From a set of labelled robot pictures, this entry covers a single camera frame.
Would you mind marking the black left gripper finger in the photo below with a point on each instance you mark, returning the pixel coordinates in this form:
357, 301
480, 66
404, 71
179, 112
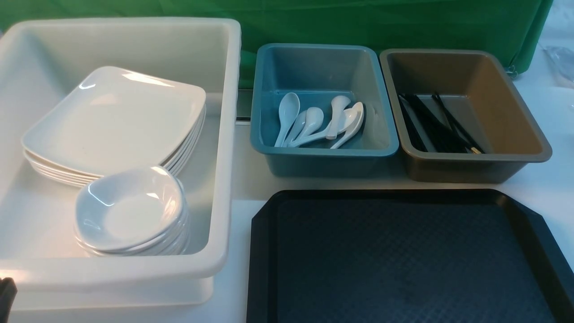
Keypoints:
8, 291

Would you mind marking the large white square plate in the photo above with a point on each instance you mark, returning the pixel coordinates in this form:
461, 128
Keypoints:
116, 120

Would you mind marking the large white plastic tub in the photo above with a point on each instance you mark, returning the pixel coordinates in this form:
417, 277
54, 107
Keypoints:
41, 62

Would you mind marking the stack of white bowls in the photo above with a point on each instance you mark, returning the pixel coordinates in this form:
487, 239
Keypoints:
177, 242

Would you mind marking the top stacked white bowl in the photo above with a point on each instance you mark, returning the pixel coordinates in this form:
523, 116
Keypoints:
141, 211

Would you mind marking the stack of white plates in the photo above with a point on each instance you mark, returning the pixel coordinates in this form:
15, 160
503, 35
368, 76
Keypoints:
184, 152

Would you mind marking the white spoon far left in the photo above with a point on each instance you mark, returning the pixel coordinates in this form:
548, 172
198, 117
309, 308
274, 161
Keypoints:
288, 110

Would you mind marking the teal plastic bin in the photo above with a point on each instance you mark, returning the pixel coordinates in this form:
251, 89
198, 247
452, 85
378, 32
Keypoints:
318, 74

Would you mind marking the black serving tray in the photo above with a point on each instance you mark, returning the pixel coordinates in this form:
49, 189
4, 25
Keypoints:
405, 256

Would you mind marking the black chopsticks bundle in bin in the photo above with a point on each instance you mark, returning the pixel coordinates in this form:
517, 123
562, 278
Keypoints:
448, 137

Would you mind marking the brown plastic bin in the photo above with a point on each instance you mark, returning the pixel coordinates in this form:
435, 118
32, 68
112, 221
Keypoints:
478, 92

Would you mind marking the green cloth backdrop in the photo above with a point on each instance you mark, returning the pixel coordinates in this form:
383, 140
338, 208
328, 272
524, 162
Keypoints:
507, 29

